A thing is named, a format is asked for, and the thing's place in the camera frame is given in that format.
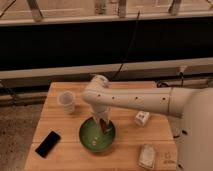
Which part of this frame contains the green ceramic bowl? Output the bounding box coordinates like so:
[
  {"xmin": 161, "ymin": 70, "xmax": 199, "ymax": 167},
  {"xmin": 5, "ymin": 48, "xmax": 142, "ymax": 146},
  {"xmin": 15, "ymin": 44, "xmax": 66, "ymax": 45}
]
[{"xmin": 79, "ymin": 117, "xmax": 116, "ymax": 153}]

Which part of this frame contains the black smartphone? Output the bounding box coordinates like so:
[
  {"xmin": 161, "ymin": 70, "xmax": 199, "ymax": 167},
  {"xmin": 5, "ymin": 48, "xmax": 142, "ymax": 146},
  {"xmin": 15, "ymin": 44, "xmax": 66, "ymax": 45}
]
[{"xmin": 35, "ymin": 131, "xmax": 61, "ymax": 158}]

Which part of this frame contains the small white cube box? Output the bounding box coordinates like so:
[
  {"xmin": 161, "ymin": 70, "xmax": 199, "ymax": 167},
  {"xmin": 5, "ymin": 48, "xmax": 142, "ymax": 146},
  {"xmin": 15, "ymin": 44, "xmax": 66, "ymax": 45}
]
[{"xmin": 135, "ymin": 111, "xmax": 150, "ymax": 126}]

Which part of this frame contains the clear plastic packet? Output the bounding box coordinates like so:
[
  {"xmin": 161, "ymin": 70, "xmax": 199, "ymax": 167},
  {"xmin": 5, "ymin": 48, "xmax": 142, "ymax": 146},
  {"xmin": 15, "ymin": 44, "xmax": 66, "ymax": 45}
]
[{"xmin": 138, "ymin": 144, "xmax": 156, "ymax": 169}]

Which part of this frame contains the red pepper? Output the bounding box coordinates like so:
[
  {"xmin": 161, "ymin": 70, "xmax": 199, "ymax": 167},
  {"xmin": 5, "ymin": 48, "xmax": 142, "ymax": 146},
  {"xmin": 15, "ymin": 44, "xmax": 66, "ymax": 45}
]
[{"xmin": 101, "ymin": 119, "xmax": 109, "ymax": 134}]

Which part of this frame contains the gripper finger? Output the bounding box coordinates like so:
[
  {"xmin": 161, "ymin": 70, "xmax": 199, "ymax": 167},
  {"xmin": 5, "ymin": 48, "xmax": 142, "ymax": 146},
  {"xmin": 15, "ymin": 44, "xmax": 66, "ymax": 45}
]
[
  {"xmin": 97, "ymin": 120, "xmax": 104, "ymax": 132},
  {"xmin": 106, "ymin": 118, "xmax": 111, "ymax": 128}
]

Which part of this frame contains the black cable at right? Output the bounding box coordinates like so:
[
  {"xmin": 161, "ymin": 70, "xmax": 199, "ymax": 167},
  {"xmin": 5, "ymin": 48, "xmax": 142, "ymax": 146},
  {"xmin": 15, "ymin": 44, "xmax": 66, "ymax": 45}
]
[{"xmin": 155, "ymin": 70, "xmax": 186, "ymax": 89}]

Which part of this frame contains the black hanging cable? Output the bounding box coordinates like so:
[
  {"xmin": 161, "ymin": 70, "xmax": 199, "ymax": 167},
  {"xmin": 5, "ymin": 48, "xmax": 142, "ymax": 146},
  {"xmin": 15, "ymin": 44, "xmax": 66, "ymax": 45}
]
[{"xmin": 110, "ymin": 9, "xmax": 141, "ymax": 82}]

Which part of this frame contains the translucent plastic cup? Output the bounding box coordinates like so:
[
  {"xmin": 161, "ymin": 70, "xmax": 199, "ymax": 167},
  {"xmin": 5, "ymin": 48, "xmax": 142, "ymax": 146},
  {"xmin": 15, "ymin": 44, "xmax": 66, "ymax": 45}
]
[{"xmin": 57, "ymin": 91, "xmax": 75, "ymax": 114}]

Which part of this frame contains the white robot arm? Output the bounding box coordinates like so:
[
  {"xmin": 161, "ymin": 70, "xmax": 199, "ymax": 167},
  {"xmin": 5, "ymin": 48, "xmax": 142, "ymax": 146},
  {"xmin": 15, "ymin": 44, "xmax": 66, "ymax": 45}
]
[{"xmin": 82, "ymin": 75, "xmax": 213, "ymax": 171}]

